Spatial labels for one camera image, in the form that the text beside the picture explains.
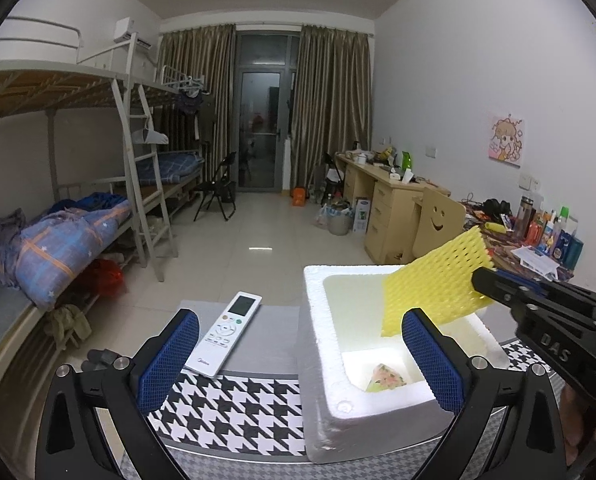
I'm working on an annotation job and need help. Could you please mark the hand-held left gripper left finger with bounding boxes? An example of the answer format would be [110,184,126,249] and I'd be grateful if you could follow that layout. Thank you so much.
[35,309,201,480]

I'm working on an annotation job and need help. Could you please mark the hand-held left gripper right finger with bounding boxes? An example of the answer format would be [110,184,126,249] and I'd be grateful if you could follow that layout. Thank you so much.
[402,308,577,480]

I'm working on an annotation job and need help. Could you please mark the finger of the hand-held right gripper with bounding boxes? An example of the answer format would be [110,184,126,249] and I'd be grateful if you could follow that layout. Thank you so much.
[472,266,553,318]

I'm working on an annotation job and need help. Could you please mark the yellow foam net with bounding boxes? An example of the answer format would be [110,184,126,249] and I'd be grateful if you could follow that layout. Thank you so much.
[381,225,496,339]

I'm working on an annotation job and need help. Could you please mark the white foam box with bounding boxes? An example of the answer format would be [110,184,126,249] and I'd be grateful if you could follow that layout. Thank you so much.
[303,262,511,463]

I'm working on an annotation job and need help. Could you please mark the person's right hand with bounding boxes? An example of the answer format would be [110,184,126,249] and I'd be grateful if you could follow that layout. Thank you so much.
[560,385,596,468]

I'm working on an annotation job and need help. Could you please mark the wooden desk with patterned cloth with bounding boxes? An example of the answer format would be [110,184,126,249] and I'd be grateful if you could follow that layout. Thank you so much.
[465,200,576,281]

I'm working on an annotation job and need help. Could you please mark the white printed paper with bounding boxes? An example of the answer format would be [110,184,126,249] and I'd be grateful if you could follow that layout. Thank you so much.
[516,246,561,281]

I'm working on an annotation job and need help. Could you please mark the white remote control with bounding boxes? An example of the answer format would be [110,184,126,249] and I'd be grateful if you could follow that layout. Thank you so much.
[184,291,263,377]

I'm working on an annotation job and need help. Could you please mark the black slippers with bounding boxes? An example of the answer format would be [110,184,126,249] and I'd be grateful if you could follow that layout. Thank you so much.
[80,349,121,372]

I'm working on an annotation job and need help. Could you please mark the houndstooth patterned table cloth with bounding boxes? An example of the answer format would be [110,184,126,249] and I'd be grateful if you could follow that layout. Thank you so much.
[93,300,571,480]

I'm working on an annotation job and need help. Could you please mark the row of toiletry bottles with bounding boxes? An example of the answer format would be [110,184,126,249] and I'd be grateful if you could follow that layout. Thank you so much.
[515,195,584,268]

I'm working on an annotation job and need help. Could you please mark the wooden smiley chair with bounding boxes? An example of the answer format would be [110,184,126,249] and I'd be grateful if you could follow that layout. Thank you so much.
[412,187,467,263]

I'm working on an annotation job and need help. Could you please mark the red plastic bag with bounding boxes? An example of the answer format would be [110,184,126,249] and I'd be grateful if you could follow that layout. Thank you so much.
[85,259,126,301]

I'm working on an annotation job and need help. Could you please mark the khaki clothes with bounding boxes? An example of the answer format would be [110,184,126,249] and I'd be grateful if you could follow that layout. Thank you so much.
[43,302,93,348]

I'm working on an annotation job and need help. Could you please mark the long wooden desk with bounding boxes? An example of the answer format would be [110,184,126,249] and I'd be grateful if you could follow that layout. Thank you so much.
[335,152,451,263]

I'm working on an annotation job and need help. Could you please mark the blue plaid quilt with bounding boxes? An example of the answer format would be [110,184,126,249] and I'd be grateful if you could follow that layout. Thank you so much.
[18,200,134,311]

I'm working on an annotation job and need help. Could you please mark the white blue carton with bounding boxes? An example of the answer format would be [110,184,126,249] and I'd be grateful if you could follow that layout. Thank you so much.
[353,197,373,234]

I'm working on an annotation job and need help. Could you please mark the white metal bed ladder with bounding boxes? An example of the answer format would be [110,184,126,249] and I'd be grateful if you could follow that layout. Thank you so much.
[110,80,173,281]

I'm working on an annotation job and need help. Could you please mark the metal bucket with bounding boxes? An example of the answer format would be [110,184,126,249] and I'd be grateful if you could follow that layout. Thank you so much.
[326,210,355,236]

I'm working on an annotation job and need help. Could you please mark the grey mattress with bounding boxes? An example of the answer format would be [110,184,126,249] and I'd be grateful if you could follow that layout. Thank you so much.
[0,275,44,361]

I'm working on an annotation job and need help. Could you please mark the dark blue clothes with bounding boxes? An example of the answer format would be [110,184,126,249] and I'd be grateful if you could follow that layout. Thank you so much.
[48,191,129,213]

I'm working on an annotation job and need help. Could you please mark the black folding chair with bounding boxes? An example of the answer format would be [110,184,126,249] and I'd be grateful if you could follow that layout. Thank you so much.
[193,151,237,222]

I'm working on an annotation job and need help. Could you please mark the blue plaid mattress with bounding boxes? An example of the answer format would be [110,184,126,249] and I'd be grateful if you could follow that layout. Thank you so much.
[137,151,205,186]

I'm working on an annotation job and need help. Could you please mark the white hanging pouch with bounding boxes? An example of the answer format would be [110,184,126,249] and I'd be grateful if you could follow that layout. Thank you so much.
[132,127,169,145]

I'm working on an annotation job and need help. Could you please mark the brown curtain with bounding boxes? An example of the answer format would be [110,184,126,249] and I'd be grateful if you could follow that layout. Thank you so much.
[290,24,373,193]
[157,24,237,193]

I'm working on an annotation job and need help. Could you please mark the dark hanging clothes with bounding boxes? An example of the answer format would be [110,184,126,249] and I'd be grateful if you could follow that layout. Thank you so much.
[175,87,213,136]

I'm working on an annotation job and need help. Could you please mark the glass balcony door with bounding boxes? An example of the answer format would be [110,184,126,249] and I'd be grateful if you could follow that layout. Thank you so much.
[234,30,301,193]

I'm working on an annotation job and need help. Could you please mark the white clothes hangers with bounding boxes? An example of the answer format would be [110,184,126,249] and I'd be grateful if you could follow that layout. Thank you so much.
[158,65,205,92]

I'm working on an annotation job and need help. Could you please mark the large white metal bunk bed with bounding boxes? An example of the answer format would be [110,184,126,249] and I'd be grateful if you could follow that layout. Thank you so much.
[0,17,171,376]

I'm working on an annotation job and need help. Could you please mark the white air conditioner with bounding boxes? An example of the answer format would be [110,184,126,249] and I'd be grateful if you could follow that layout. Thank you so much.
[114,17,153,50]

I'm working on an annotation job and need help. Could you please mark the cartoon wall poster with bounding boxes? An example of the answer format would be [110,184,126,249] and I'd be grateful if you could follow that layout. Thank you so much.
[488,115,524,166]

